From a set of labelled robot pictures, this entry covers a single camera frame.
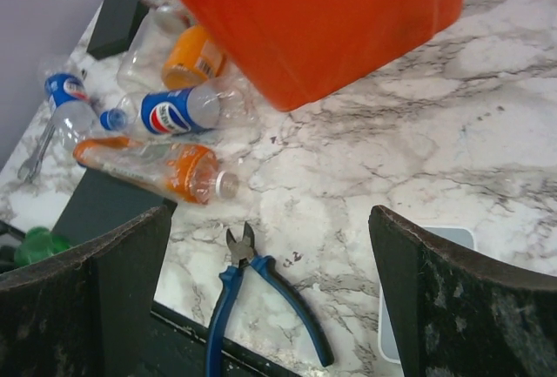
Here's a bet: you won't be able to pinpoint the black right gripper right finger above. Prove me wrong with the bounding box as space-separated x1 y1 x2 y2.
368 205 556 376

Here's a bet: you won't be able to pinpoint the orange plastic bin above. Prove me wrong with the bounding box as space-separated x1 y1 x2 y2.
181 0 463 111

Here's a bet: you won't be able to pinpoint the clear crushed bottle left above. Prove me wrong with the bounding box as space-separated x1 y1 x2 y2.
117 23 177 92

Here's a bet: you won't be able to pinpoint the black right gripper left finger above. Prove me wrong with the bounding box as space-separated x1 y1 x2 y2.
1 206 171 376

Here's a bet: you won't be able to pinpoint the blue handled pliers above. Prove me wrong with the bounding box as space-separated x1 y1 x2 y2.
204 223 335 376

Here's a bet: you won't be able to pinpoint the green plastic bottle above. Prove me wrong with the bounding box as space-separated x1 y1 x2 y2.
14 226 71 267

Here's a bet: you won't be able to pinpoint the silver wrench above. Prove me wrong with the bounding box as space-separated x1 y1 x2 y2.
17 118 55 183

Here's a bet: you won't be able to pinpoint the orange label slim bottle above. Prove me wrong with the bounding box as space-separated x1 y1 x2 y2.
73 137 239 205

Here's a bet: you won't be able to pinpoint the small orange juice bottle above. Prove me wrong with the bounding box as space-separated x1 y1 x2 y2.
161 24 225 90

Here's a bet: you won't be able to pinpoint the grey metal tin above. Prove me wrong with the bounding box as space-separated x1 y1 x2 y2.
376 226 478 365

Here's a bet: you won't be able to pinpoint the black foam pad front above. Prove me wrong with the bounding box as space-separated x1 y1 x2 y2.
52 169 177 246

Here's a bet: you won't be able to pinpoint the pepsi bottle blue label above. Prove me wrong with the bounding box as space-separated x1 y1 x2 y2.
100 76 258 138

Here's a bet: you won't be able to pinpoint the black foam block left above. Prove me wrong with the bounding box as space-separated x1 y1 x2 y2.
87 0 149 60

